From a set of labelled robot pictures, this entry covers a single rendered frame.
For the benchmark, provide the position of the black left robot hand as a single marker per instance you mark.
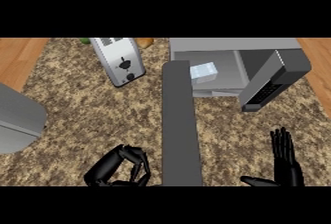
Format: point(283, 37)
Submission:
point(108, 167)

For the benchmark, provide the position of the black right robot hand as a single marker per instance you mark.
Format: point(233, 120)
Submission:
point(286, 166)

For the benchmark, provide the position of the dark grey microwave door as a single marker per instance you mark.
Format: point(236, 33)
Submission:
point(180, 125)

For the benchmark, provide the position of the grey microwave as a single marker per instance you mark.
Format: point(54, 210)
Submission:
point(241, 67)

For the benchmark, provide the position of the grey rounded appliance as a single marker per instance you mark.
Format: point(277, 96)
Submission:
point(17, 119)

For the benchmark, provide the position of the silver toaster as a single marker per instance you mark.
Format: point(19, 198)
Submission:
point(118, 59)

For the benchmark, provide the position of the brown bread roll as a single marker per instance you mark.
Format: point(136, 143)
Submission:
point(144, 42)

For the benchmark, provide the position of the green vegetable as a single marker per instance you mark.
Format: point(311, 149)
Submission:
point(84, 40)

